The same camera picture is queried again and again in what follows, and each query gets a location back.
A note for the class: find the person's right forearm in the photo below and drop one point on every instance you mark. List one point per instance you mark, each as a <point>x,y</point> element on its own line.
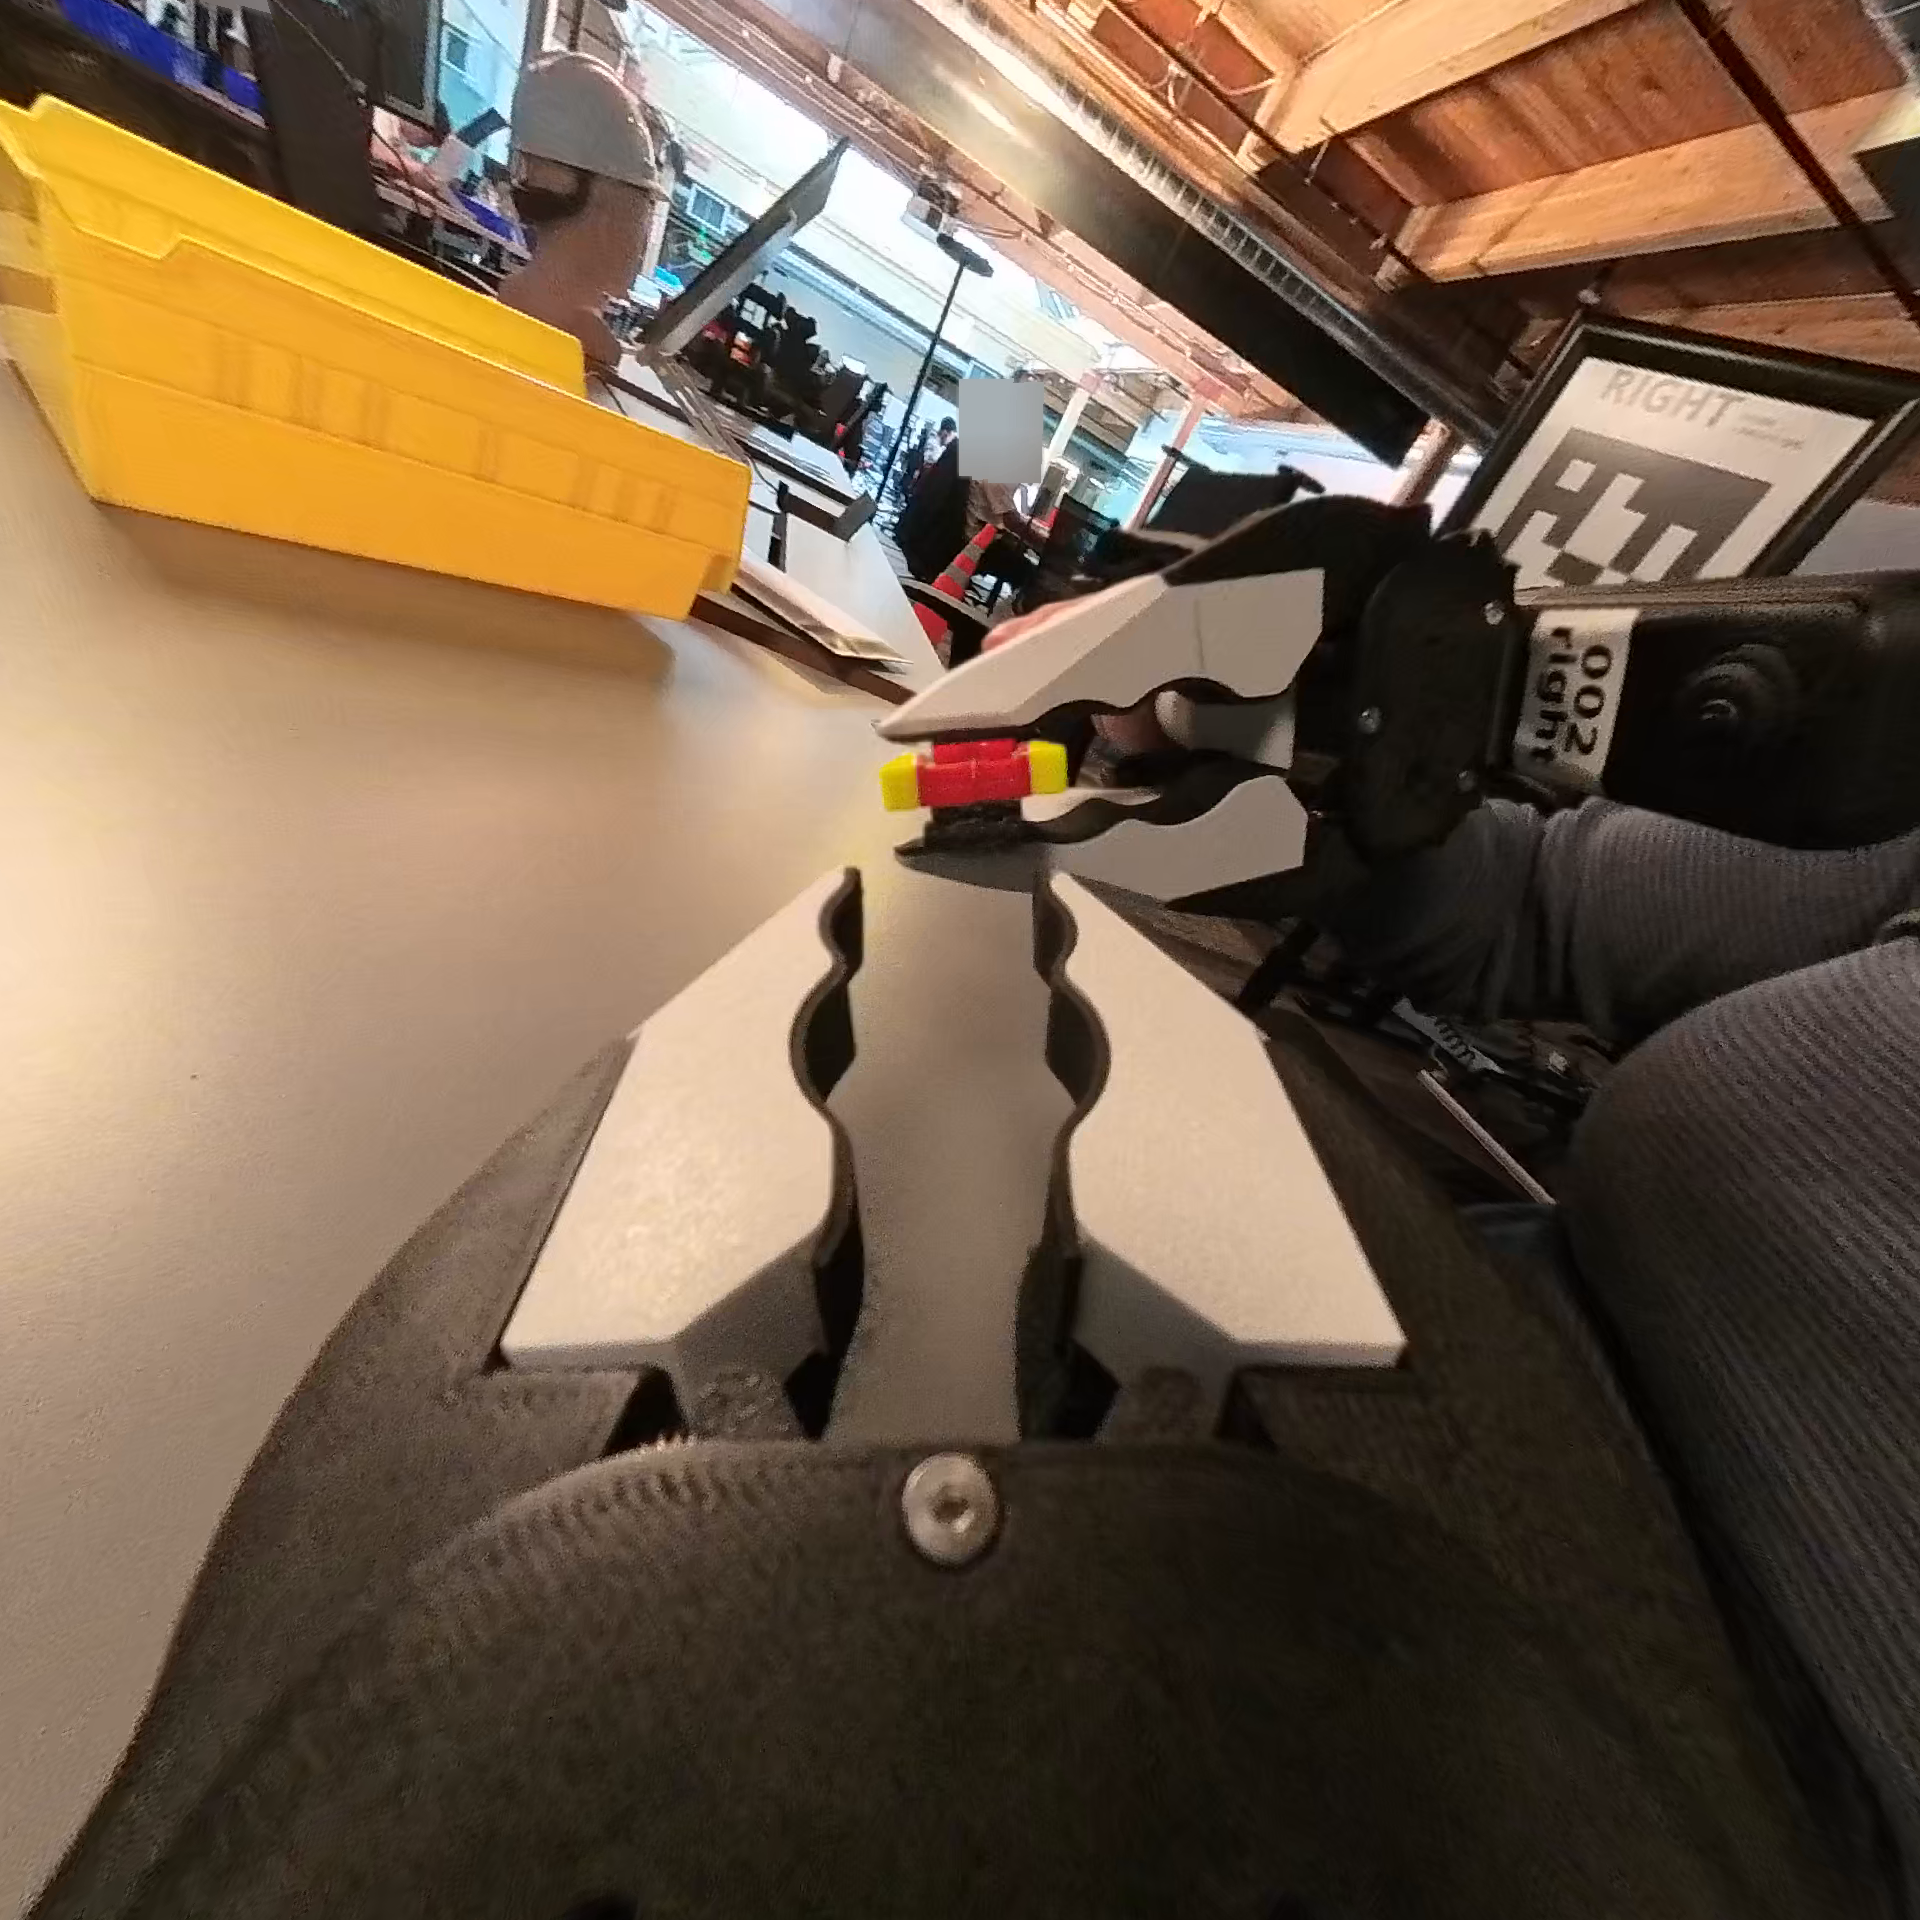
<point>1652,915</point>

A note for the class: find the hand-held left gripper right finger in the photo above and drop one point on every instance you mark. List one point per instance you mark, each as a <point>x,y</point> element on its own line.
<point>1231,1184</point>

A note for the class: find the orange traffic cone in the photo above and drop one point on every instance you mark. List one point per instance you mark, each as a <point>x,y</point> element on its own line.
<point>966,568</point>

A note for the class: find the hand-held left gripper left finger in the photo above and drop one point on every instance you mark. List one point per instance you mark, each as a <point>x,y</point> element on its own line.
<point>692,1184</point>

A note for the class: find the black tripod pole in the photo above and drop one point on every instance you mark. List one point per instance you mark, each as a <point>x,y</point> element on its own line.
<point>939,360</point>

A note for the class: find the black computer monitor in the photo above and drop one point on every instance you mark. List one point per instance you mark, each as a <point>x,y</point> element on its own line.
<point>324,106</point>

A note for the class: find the brown paper envelope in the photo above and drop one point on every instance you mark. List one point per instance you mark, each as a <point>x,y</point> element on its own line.
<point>811,623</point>

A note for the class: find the yellow plastic bin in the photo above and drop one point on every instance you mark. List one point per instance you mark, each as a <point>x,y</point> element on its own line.
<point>376,435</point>

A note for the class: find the grey back computer monitor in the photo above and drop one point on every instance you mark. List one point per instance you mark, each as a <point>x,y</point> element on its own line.
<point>751,254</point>

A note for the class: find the red yellow black lego assembly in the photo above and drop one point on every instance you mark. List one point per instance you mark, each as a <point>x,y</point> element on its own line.
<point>975,777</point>

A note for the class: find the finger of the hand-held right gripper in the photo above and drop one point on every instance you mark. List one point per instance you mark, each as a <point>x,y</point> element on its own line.
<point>1214,840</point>
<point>1109,645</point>

